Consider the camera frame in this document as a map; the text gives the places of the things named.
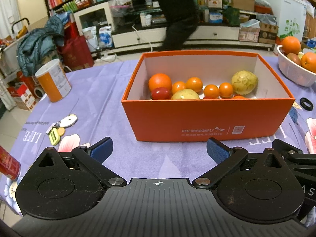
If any kumquat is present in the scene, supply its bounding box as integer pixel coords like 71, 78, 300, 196
171, 81, 186, 94
186, 76, 203, 94
219, 82, 233, 99
204, 84, 220, 99

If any red cherry tomato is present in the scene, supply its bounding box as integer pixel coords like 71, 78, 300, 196
150, 87, 171, 100

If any large orange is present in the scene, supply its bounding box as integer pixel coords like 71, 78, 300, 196
148, 73, 172, 91
232, 95, 247, 100

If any purple floral tablecloth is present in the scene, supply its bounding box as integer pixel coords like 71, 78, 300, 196
1, 57, 315, 227

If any orange cardboard box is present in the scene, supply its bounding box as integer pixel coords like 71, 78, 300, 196
120, 50, 296, 143

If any white plastic basket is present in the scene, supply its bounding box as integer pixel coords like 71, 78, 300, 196
276, 45, 315, 87

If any red soda can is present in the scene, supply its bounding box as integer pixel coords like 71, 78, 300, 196
0, 146, 21, 181

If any orange in basket front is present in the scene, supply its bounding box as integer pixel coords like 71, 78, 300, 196
301, 52, 316, 73

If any orange in basket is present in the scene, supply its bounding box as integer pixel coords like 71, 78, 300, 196
301, 52, 316, 73
282, 36, 301, 55

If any orange in basket back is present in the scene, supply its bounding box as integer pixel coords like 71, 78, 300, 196
282, 36, 301, 55

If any white tv cabinet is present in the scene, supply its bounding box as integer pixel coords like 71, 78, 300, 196
111, 26, 240, 48

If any blue jacket pile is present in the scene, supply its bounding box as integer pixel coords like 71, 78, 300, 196
17, 15, 64, 76

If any white small cabinet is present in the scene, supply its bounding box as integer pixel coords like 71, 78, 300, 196
73, 1, 115, 35

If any white freezer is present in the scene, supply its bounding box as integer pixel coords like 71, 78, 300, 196
265, 0, 306, 41

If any white air conditioner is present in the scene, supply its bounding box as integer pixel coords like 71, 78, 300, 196
17, 0, 47, 24

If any person in black clothes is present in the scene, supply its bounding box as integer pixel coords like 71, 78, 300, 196
127, 0, 218, 52

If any black rubber ring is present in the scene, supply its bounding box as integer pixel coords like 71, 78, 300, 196
299, 97, 314, 111

